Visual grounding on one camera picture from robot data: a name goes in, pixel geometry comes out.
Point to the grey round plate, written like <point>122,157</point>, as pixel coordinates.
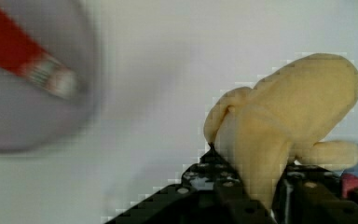
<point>29,116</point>

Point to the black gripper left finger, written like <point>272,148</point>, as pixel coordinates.
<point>210,192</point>

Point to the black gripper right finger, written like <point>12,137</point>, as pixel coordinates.
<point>309,194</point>

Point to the red fruit in bowl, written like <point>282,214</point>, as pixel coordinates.
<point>349,183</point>

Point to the red ketchup bottle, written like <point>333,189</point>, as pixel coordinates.
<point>23,57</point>

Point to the yellow plush banana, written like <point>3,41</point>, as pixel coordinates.
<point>285,117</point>

